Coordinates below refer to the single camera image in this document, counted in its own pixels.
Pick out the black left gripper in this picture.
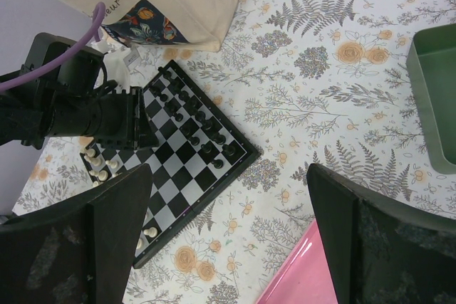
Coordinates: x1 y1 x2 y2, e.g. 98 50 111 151
1 47 159 150

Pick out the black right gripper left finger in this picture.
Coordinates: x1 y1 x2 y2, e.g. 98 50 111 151
1 164 152 303

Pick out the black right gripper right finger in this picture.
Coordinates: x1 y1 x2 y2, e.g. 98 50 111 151
306 163 455 303

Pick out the black white chess board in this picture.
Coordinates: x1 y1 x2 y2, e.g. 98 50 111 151
81 61 260 269

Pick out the pink plastic tray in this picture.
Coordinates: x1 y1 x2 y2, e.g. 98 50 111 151
256 221 338 304

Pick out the floral table cloth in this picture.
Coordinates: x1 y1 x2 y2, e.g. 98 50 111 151
14 0 456 304

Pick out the green plastic tray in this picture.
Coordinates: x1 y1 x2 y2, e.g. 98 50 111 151
406 24 455 174

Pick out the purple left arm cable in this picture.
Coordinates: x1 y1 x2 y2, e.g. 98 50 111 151
0 1 107 92

